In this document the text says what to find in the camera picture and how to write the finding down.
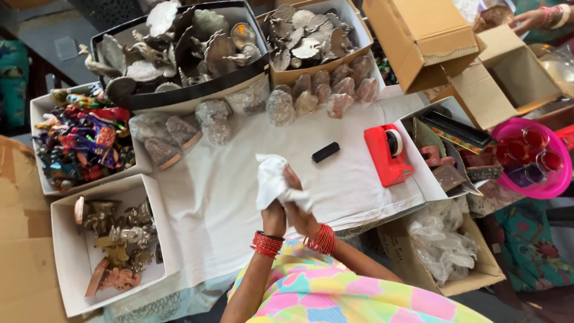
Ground person's left hand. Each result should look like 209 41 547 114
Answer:
261 197 288 237

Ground person's right hand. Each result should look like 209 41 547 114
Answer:
283 164 320 239

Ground white wrapping cloth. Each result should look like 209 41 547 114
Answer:
255 153 315 214

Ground red bangles on left wrist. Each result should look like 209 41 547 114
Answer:
250 231 286 259

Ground red bangles on wrist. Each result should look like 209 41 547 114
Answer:
250 231 286 259
303 223 336 257

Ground white table cloth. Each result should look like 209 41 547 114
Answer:
103 84 450 323

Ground small black oblong box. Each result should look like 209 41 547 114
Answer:
311 142 341 164

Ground red bangles on right wrist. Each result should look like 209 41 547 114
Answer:
303 223 336 257

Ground grey bubble-wrapped figurine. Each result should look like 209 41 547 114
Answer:
166 115 203 150
224 77 271 117
195 99 234 146
129 112 176 145
144 137 183 170

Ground row of reddish bubble-wrapped figurines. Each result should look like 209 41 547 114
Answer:
266 55 380 127

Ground red tape dispenser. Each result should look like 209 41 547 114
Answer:
364 124 414 188

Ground person's pastel patchwork garment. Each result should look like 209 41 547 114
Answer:
226 238 495 323

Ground cardboard box of metal leaves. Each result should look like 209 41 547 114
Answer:
256 0 374 87

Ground pink stone figurine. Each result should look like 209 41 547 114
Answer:
420 145 456 168

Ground white box of assorted items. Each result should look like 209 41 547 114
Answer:
396 95 503 201

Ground brown patterned pouch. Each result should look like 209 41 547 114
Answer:
432 163 468 193

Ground cardboard box of plastic bags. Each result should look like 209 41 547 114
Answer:
377 196 507 298

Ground white box of brass figurines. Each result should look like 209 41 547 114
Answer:
50 173 181 318

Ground black tray of metal figurines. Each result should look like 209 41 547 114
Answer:
79 0 272 111

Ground long black decorated box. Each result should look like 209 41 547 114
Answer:
419 109 496 155

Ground empty open cardboard box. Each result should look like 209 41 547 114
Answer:
362 0 488 95

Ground white box of colourful figurines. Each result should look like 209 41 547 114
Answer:
30 83 154 196

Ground large open cardboard carton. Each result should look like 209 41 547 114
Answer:
431 24 564 131

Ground pink basin of glasses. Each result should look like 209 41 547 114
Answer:
491 118 574 200

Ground flat brown cardboard sheet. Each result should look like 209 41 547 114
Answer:
0 135 90 323

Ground clear plastic lid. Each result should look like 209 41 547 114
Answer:
54 35 80 62

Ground clear plastic bag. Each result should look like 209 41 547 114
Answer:
528 42 574 98

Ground teal patterned fabric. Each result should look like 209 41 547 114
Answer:
0 38 30 132

